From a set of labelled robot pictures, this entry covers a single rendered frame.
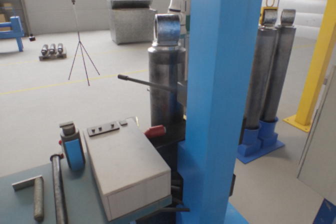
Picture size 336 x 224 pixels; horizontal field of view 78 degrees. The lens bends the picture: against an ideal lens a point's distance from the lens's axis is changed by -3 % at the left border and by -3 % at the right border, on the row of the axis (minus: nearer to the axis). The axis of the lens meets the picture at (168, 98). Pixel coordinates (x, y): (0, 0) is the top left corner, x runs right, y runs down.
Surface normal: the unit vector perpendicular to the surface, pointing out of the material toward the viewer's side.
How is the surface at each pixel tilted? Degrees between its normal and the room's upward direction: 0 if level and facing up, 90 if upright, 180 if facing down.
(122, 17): 90
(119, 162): 0
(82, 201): 0
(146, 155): 0
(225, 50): 90
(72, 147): 90
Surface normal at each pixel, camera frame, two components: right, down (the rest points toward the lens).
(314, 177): -0.88, 0.20
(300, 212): 0.00, -0.91
